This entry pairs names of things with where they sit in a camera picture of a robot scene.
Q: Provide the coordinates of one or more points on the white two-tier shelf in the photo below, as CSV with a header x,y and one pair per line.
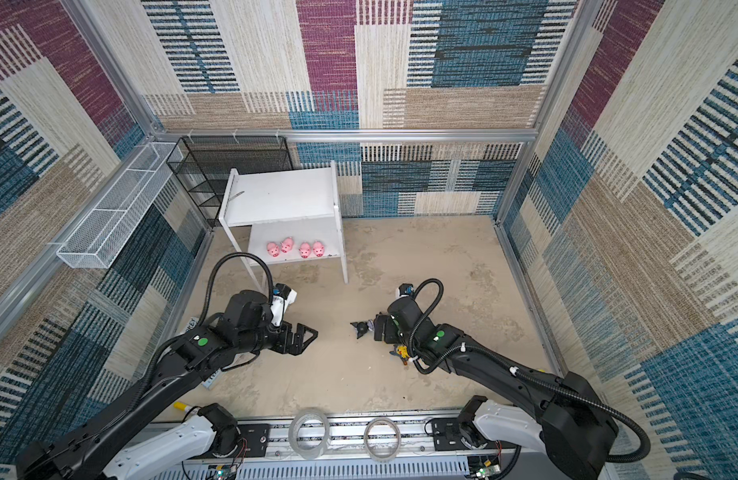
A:
x,y
269,207

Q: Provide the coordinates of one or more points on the pink pig toy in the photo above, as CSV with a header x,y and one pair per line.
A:
x,y
273,249
305,250
287,245
318,249

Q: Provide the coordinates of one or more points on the black purple bat toy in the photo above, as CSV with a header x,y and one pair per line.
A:
x,y
363,328

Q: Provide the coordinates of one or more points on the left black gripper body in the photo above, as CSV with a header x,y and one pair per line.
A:
x,y
280,340

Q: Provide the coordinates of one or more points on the white wire mesh basket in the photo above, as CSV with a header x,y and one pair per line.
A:
x,y
102,234

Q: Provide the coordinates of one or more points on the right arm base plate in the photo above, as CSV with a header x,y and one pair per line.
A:
x,y
450,434

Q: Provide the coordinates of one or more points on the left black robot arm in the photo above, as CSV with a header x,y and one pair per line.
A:
x,y
101,448

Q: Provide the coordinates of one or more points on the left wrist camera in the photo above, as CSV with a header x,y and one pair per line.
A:
x,y
283,297

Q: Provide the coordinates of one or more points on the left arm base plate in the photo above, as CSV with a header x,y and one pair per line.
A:
x,y
252,440

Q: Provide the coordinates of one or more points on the black wire mesh rack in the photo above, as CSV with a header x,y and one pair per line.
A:
x,y
202,165

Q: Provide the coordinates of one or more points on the clear tape roll left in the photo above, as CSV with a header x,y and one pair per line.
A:
x,y
309,434

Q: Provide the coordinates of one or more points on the clear tape roll right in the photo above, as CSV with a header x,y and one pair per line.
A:
x,y
382,439

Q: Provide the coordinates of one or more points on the colourful children's book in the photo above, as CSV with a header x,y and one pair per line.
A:
x,y
209,382

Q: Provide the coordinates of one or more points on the yellow blue pokemon toy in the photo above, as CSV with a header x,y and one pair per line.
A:
x,y
400,351

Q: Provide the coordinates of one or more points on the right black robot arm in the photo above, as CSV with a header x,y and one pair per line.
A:
x,y
559,416

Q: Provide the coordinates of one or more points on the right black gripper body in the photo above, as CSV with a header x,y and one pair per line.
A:
x,y
393,333

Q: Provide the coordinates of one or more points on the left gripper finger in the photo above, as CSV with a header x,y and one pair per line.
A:
x,y
306,333
299,345

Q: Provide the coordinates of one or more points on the clear tape roll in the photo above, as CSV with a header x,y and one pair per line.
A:
x,y
309,434
382,439

